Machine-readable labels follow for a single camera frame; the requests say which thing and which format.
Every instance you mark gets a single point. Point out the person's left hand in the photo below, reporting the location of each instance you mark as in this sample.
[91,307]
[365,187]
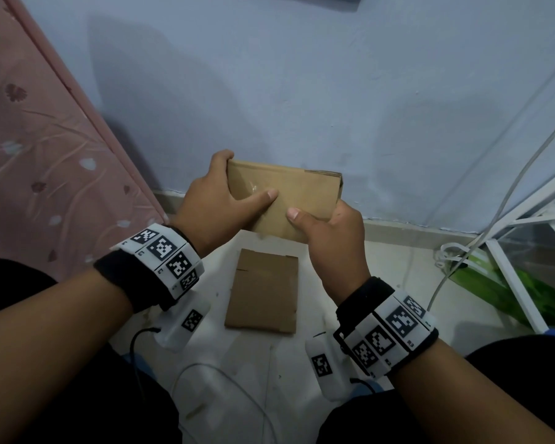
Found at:
[212,212]

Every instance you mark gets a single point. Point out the person's right hand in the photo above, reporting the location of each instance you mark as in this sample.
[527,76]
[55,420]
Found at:
[337,249]

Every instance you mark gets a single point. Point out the taped brown cardboard box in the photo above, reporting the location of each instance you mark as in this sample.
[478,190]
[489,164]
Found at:
[263,291]

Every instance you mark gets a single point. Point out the person's right forearm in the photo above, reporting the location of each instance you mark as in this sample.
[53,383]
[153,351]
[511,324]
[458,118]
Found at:
[471,406]

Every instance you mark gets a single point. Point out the person's left forearm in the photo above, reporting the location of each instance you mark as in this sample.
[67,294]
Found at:
[46,356]

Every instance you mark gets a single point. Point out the person's right blue shoe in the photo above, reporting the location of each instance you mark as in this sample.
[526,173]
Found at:
[374,387]

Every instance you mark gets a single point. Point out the left wrist marker band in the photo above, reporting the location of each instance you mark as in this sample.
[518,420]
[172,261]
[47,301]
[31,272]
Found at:
[162,251]

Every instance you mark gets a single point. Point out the wrist marker band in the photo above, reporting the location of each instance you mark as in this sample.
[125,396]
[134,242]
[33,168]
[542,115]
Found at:
[162,251]
[393,323]

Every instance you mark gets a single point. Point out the right wrist marker band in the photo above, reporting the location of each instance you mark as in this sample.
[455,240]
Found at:
[393,323]

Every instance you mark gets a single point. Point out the green plastic bag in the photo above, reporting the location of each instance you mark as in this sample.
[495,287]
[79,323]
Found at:
[488,288]

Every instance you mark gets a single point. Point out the pink floral bedsheet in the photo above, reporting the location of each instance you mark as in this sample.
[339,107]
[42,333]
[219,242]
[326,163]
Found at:
[46,171]

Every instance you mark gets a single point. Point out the white metal rack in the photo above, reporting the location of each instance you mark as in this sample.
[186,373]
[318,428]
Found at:
[515,286]

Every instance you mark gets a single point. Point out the small tan floor scrap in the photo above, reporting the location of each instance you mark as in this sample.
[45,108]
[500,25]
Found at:
[195,411]

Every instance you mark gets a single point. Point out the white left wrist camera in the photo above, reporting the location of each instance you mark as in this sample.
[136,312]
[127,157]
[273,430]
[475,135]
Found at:
[187,323]

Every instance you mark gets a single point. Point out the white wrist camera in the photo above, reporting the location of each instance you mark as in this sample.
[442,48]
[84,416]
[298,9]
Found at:
[326,369]
[187,323]

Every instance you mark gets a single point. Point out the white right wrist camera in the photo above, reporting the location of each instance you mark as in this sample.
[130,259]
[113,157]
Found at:
[326,369]

